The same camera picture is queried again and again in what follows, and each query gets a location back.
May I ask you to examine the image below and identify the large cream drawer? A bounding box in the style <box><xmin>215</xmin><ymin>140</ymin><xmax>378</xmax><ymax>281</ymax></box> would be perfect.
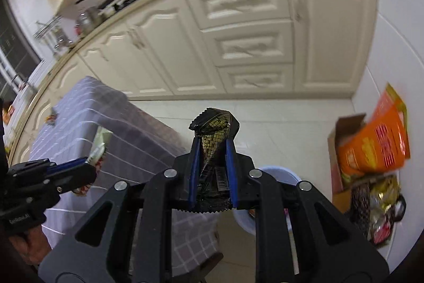
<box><xmin>185</xmin><ymin>0</ymin><xmax>293</xmax><ymax>31</ymax></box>

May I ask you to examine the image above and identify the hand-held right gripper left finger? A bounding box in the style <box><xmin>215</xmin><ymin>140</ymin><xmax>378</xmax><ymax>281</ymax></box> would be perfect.
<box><xmin>38</xmin><ymin>136</ymin><xmax>202</xmax><ymax>283</ymax></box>

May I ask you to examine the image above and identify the pale blue plastic bin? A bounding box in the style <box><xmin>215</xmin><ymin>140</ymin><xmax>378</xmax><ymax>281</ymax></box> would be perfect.
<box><xmin>233</xmin><ymin>164</ymin><xmax>303</xmax><ymax>235</ymax></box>

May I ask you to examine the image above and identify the cream kitchen base cabinet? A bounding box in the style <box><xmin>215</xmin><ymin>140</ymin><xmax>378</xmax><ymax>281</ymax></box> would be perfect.
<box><xmin>7</xmin><ymin>0</ymin><xmax>380</xmax><ymax>167</ymax></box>

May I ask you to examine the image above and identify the small cream drawer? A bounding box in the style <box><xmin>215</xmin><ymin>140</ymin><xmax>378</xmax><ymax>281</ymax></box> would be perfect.
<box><xmin>217</xmin><ymin>63</ymin><xmax>296</xmax><ymax>95</ymax></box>

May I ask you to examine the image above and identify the black patterned packet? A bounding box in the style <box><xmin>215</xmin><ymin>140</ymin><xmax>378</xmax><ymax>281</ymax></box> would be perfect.
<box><xmin>350</xmin><ymin>184</ymin><xmax>372</xmax><ymax>238</ymax></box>

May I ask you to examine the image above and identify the white and orange food wrapper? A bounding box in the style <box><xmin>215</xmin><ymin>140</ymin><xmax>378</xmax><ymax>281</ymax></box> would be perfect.
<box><xmin>74</xmin><ymin>128</ymin><xmax>111</xmax><ymax>195</ymax></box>

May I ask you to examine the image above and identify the gold foil packet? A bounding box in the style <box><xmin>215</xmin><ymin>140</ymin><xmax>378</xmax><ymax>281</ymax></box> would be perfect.
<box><xmin>369</xmin><ymin>175</ymin><xmax>400</xmax><ymax>228</ymax></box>

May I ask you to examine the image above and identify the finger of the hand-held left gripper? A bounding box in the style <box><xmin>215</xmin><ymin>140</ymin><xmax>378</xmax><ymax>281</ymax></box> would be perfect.
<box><xmin>45</xmin><ymin>164</ymin><xmax>98</xmax><ymax>195</ymax></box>
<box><xmin>40</xmin><ymin>158</ymin><xmax>90</xmax><ymax>175</ymax></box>

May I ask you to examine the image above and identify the orange snack box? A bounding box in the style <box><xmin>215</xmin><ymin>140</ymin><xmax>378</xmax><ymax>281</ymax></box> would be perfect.
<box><xmin>2</xmin><ymin>103</ymin><xmax>16</xmax><ymax>125</ymax></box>

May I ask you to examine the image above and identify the metal utensil rail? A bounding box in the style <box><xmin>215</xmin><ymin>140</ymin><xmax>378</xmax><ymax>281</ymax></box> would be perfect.
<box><xmin>33</xmin><ymin>16</ymin><xmax>72</xmax><ymax>52</ymax></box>

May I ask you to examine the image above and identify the large orange bag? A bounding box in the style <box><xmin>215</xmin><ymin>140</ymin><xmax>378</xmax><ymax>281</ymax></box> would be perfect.
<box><xmin>337</xmin><ymin>82</ymin><xmax>412</xmax><ymax>176</ymax></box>

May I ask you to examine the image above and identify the medium cream drawer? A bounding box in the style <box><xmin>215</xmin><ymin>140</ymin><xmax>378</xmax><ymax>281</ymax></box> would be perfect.
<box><xmin>201</xmin><ymin>22</ymin><xmax>294</xmax><ymax>67</ymax></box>

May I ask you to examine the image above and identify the window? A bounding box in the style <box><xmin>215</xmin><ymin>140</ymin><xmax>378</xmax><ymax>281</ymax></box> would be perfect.
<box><xmin>0</xmin><ymin>0</ymin><xmax>42</xmax><ymax>98</ymax></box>

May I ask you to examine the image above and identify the black snack packet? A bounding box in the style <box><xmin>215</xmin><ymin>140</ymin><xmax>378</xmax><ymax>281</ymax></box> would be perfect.
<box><xmin>175</xmin><ymin>107</ymin><xmax>241</xmax><ymax>214</ymax></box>

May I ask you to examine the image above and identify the person's left hand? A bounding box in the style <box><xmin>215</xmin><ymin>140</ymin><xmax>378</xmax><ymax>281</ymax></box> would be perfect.
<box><xmin>9</xmin><ymin>223</ymin><xmax>53</xmax><ymax>271</ymax></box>

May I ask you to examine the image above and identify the steel kettle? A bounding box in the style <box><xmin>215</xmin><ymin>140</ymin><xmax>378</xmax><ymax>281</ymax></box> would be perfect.
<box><xmin>75</xmin><ymin>6</ymin><xmax>102</xmax><ymax>36</ymax></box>

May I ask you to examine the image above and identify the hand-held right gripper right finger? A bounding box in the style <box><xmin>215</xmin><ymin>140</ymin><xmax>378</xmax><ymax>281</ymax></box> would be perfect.
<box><xmin>226</xmin><ymin>138</ymin><xmax>390</xmax><ymax>283</ymax></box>

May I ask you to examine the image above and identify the cardboard box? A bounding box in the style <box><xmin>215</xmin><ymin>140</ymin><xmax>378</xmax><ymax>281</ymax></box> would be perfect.
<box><xmin>327</xmin><ymin>113</ymin><xmax>369</xmax><ymax>204</ymax></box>

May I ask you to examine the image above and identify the grey checkered tablecloth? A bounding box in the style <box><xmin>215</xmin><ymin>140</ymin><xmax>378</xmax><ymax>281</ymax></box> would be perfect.
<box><xmin>29</xmin><ymin>75</ymin><xmax>223</xmax><ymax>270</ymax></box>

